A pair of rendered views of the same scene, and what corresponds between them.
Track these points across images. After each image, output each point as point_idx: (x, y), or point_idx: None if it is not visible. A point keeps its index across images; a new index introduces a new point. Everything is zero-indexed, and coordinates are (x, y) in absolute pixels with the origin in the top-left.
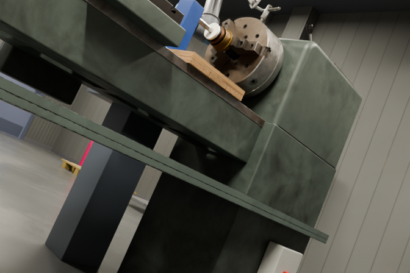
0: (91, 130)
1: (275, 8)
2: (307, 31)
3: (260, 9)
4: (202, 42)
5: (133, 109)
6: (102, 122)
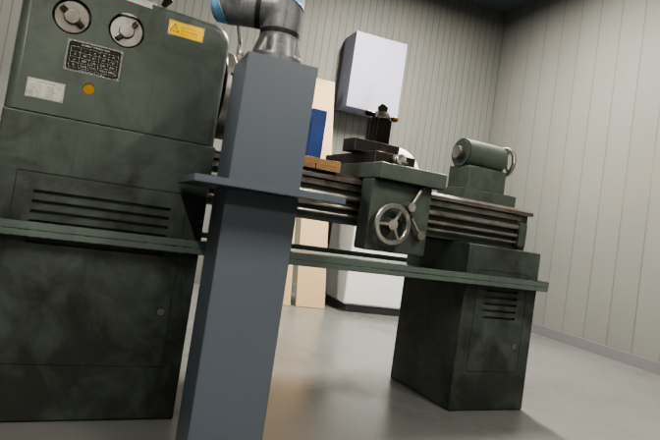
0: (318, 256)
1: (243, 54)
2: (167, 6)
3: (240, 34)
4: (227, 22)
5: (304, 218)
6: (292, 238)
